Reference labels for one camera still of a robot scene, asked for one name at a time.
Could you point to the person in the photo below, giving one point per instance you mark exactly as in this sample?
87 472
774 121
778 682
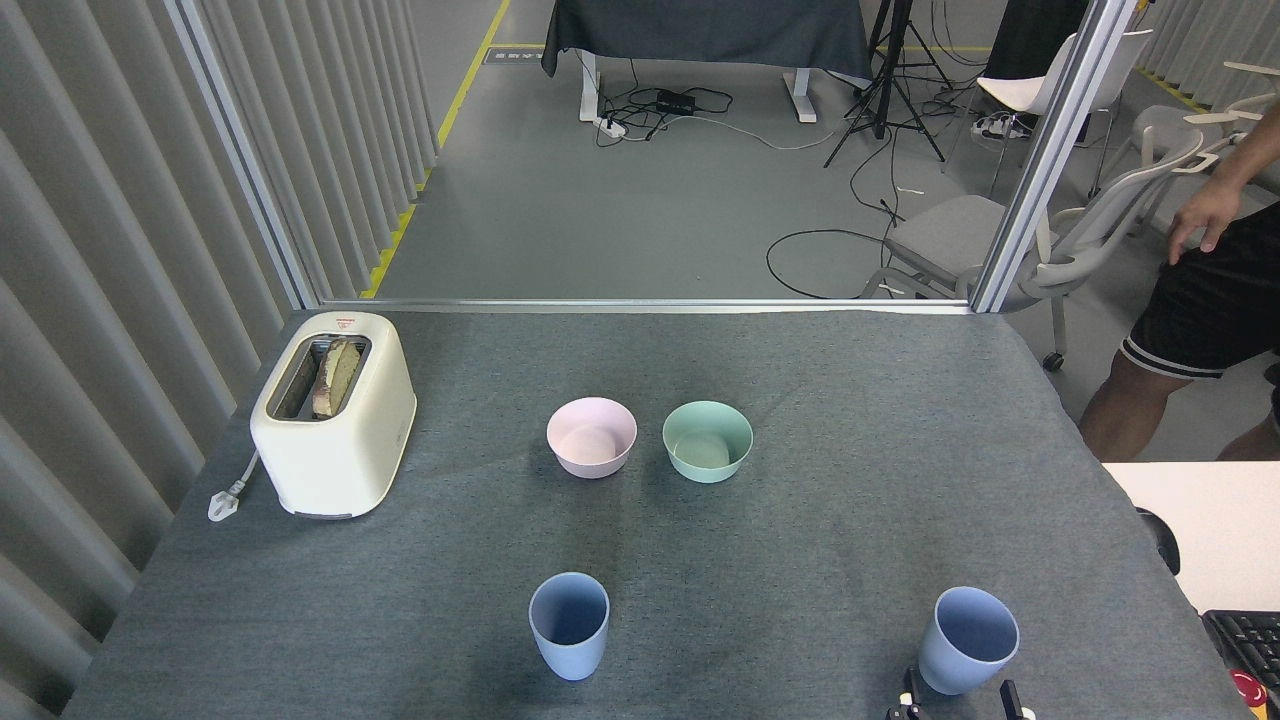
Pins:
1210 310

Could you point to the grey office chair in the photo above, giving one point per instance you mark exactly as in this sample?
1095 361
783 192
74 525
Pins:
950 235

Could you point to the toasted bread slice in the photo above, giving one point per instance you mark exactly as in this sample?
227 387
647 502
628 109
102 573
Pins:
338 375

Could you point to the dark cloth on background table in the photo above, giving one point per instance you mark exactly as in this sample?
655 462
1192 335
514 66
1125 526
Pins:
700 30

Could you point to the red round object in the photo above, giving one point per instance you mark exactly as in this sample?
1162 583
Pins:
1250 692

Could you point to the person's forearm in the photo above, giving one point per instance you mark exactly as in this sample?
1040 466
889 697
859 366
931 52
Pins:
1255 160

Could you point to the white frame office chair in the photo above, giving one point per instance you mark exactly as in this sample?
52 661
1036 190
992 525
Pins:
1165 120

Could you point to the white power strip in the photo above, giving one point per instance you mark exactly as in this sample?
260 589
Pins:
612 127
995 126

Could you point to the cream white toaster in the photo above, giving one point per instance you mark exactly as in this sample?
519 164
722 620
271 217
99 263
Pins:
340 460

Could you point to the black power strip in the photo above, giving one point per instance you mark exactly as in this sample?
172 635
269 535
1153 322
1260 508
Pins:
676 101

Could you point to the blue cup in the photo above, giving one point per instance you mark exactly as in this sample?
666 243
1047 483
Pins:
945 670
570 660

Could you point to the white background table frame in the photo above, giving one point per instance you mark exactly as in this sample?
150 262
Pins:
800 100

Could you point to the silver frame post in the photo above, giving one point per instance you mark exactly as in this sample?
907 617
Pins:
245 160
1050 150

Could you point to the pink bowl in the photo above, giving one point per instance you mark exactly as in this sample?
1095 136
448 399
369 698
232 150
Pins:
590 460

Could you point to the black rounded device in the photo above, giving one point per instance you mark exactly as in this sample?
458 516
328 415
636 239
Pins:
1165 545

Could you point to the white toaster power plug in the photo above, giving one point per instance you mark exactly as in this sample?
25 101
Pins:
225 505

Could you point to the black keyboard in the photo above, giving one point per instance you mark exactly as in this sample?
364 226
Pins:
1250 640

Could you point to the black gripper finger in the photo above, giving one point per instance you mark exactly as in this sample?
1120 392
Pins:
908 712
1012 705

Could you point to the silver frame rail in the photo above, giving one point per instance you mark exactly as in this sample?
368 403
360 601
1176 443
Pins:
640 305

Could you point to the white desk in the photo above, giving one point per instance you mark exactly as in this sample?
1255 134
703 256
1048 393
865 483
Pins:
1220 520

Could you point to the person's hand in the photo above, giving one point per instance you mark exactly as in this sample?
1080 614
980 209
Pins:
1205 215

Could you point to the black tripod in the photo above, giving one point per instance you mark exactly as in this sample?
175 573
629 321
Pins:
885 90

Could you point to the grey table cloth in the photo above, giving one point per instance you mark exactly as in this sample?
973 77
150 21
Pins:
820 540

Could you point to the green bowl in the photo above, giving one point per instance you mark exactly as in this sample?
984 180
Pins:
705 468

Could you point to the white plastic chair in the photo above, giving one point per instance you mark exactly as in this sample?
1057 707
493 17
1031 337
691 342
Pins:
1020 92

